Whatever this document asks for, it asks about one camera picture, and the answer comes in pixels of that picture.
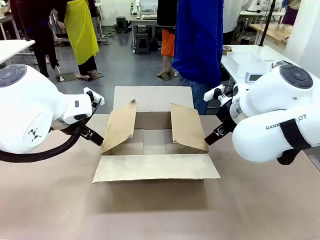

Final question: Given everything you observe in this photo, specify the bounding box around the white plastic tray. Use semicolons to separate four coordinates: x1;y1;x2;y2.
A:
228;52;270;76

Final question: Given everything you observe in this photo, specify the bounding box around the person in dark clothes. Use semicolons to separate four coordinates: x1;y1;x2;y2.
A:
9;0;61;79

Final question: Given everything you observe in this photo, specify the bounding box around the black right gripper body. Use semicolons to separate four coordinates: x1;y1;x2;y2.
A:
215;98;237;134

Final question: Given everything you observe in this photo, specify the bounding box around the grey workshop table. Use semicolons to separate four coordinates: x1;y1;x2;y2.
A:
129;13;161;55

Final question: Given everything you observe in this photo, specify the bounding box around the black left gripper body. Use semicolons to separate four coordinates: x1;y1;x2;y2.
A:
79;124;93;139

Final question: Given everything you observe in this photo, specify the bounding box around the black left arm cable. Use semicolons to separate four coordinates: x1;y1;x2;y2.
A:
0;122;87;163

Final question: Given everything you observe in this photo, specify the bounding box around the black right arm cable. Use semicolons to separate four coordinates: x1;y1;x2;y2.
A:
276;147;303;166

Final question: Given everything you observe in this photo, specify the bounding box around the white desktop machine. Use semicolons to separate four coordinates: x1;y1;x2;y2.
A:
134;0;159;21

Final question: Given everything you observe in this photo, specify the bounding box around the brown cardboard box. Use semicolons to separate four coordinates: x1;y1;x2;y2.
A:
91;85;222;185

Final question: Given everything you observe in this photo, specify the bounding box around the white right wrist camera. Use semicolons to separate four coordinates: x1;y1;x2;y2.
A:
203;84;226;102

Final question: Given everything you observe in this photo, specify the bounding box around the person in blue jacket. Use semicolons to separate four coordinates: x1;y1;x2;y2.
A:
171;0;225;116

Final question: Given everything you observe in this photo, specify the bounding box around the person in orange skirt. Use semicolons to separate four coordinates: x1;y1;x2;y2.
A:
156;0;179;77

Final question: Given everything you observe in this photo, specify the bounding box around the person in yellow apron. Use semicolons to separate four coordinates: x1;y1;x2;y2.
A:
53;0;103;81

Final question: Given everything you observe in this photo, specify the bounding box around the wooden table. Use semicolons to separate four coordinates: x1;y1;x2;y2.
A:
249;23;291;46

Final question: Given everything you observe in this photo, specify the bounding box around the white side table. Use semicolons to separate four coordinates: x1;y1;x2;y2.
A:
0;39;36;66

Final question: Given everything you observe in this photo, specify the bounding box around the dark floor plate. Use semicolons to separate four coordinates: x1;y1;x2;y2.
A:
84;72;105;82
159;72;180;82
56;71;77;82

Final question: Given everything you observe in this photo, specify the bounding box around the black velcro strap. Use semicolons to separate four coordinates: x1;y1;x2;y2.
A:
279;118;312;151

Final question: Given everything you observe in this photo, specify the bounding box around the person in white shirt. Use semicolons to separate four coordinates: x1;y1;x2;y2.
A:
222;0;252;46

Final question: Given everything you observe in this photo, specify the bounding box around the person in purple clothes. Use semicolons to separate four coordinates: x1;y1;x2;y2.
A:
282;0;300;26

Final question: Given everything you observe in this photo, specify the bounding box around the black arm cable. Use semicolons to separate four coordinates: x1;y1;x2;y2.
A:
276;147;303;166
0;122;87;163

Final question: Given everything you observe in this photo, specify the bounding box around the grey plastic stool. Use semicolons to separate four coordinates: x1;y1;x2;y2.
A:
116;16;131;33
134;33;152;55

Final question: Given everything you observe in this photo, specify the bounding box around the white device with screen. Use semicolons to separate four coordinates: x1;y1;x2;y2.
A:
244;70;267;85

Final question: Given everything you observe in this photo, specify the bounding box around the black stand pole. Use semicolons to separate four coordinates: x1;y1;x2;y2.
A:
258;0;277;47

